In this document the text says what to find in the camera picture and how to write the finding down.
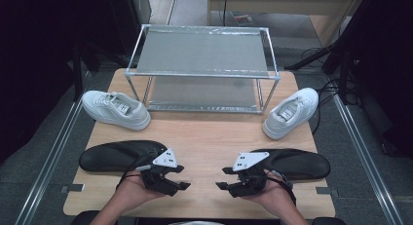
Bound right hand-held gripper cable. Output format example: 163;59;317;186
265;170;298;207

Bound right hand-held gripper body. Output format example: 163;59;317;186
228;151;271;199

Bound white sneaker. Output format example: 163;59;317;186
81;90;152;131
261;87;319;141

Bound metal shoe rack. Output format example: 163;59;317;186
125;23;282;116

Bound person's right hand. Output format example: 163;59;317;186
242;169;297;217

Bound bundle of black floor cables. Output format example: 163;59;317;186
311;77;363;135

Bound grey table bracket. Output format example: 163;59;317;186
59;183;86;194
316;186;339;198

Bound person's left hand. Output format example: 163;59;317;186
111;176;168;209

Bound metal floor rail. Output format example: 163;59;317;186
332;94;407;225
13;70;94;225

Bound dark curtain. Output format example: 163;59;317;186
337;0;413;158
0;0;144;165

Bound black shoe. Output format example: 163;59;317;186
78;139;169;173
249;148;331;181

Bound thin black hanging cable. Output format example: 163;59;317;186
222;0;229;27

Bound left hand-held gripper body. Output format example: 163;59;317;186
139;148;183;198

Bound grey cabinet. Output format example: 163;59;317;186
131;0;153;26

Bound dark book with red patch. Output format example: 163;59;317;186
231;12;254;27

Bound wooden cabinet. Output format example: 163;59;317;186
207;0;364;48

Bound black stand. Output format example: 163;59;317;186
71;39;131;102
284;39;361;106

